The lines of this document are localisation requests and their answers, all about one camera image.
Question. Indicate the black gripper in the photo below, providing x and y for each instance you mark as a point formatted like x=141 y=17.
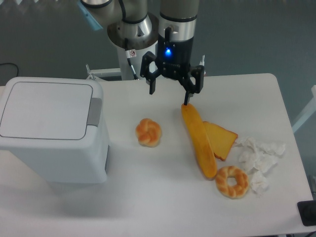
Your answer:
x=173 y=61

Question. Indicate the white push-top trash can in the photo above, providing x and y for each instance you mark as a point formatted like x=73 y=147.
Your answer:
x=56 y=127

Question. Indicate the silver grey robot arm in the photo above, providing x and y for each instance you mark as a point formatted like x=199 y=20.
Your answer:
x=130 y=25

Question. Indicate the knotted bread roll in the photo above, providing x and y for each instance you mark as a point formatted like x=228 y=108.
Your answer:
x=148 y=133

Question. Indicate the long baguette bread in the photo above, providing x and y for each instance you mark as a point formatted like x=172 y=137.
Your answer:
x=203 y=149

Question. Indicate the toast bread slice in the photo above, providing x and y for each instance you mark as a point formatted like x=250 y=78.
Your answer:
x=221 y=139

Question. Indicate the large crumpled white tissue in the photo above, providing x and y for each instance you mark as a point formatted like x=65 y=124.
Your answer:
x=257 y=155

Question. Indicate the small crumpled white tissue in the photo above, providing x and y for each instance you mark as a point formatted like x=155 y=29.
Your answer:
x=259 y=183

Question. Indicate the black device at table edge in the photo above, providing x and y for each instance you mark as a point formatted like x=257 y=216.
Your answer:
x=307 y=211

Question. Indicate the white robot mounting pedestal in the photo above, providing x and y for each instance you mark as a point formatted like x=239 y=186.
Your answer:
x=129 y=65

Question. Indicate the twisted ring bread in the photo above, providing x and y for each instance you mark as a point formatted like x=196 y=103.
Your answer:
x=232 y=182

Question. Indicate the white frame at right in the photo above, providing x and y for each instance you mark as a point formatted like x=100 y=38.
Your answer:
x=306 y=112

